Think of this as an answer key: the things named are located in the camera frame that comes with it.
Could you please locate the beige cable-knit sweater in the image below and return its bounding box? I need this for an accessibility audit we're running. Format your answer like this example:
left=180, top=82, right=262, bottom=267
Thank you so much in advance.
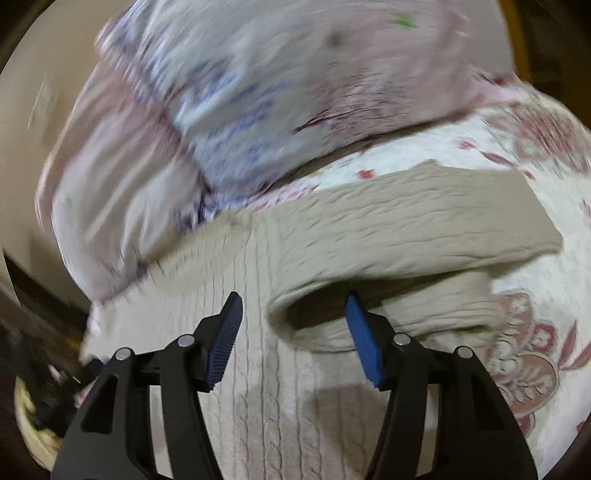
left=84, top=161, right=563, bottom=479

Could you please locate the white red floral bedsheet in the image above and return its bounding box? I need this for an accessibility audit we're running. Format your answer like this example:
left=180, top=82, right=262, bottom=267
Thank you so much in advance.
left=242, top=84, right=590, bottom=479

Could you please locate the pink pillow behind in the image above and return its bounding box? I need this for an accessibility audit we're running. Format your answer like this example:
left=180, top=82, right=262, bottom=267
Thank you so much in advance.
left=35, top=62, right=206, bottom=302

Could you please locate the lilac floral pillow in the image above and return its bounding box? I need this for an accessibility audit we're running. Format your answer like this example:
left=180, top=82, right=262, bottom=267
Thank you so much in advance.
left=96, top=1, right=484, bottom=204

